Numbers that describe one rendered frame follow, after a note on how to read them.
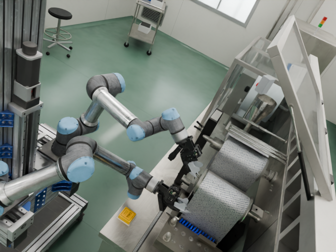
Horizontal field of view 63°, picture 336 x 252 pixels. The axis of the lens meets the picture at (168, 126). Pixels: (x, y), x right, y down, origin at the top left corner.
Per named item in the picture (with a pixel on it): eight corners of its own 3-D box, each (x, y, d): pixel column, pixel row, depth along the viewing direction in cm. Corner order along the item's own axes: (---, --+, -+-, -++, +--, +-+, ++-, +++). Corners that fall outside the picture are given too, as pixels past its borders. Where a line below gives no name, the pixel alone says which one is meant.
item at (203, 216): (180, 216, 145) (193, 195, 134) (218, 242, 141) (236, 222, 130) (179, 217, 144) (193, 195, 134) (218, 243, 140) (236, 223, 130)
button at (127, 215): (124, 208, 151) (125, 206, 149) (135, 216, 150) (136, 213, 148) (117, 217, 145) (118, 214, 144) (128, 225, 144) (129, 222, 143)
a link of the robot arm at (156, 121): (138, 122, 134) (153, 118, 127) (154, 117, 142) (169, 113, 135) (143, 137, 135) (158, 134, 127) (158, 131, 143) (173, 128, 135)
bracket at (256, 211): (251, 205, 133) (253, 203, 132) (262, 212, 132) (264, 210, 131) (249, 212, 129) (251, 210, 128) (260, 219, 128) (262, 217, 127)
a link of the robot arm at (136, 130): (77, 73, 139) (140, 129, 118) (95, 71, 147) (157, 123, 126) (74, 92, 145) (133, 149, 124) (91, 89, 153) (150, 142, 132)
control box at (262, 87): (258, 87, 165) (267, 73, 160) (266, 93, 162) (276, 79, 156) (251, 88, 160) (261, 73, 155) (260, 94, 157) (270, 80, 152)
